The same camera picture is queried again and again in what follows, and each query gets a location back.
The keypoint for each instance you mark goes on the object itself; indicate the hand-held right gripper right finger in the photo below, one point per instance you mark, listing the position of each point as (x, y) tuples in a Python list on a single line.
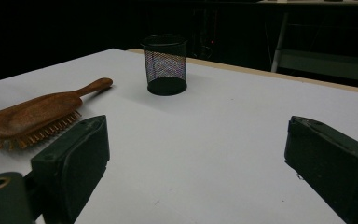
[(332, 155)]

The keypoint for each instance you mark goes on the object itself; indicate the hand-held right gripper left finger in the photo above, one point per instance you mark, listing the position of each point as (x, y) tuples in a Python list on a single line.
[(74, 161)]

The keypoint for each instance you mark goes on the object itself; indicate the brown wooden hairbrush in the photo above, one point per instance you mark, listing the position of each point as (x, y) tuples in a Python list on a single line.
[(28, 115)]

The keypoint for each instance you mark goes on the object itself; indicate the black mesh pen holder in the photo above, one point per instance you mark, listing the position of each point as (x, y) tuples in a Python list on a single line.
[(166, 87)]

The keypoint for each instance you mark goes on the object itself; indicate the white table mat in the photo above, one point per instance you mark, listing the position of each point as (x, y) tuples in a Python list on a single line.
[(214, 130)]

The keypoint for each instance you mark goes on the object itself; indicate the white-legged desk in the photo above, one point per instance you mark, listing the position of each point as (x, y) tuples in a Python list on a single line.
[(279, 46)]

